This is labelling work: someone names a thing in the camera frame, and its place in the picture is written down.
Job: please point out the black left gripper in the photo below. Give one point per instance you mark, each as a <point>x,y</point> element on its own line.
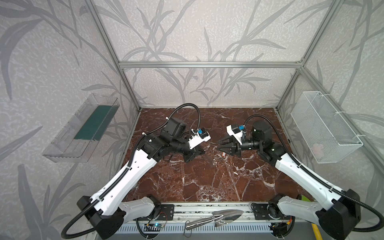
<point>190,150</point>

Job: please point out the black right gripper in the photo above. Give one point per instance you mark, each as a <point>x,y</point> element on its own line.
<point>236,147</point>

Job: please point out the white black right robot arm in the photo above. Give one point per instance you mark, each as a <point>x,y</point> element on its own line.
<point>334,213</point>

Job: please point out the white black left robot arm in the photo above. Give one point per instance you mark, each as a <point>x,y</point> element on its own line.
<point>105,209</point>

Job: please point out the silver metal garden trowel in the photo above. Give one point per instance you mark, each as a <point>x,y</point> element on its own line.
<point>220,218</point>

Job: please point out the green circuit board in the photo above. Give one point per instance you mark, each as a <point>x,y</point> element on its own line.
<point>156,227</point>

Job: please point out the pink object in basket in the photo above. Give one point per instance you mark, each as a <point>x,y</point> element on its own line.
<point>318,150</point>

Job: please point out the green sponge pad in bin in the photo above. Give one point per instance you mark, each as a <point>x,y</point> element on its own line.
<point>97,123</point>

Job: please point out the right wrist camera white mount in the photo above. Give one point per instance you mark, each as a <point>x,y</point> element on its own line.
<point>238,132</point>

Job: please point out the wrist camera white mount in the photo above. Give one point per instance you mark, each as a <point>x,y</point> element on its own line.
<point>238,132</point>
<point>199,137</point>

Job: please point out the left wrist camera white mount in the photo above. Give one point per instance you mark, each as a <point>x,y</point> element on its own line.
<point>199,137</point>

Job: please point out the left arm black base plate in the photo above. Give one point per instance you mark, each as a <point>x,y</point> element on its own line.
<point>166,212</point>

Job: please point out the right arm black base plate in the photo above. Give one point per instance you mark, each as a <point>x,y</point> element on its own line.
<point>260,211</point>

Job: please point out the white wire mesh basket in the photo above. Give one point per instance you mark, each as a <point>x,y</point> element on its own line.
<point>320,122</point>

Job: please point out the clear plastic wall bin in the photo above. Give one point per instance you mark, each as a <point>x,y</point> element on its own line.
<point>64,148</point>

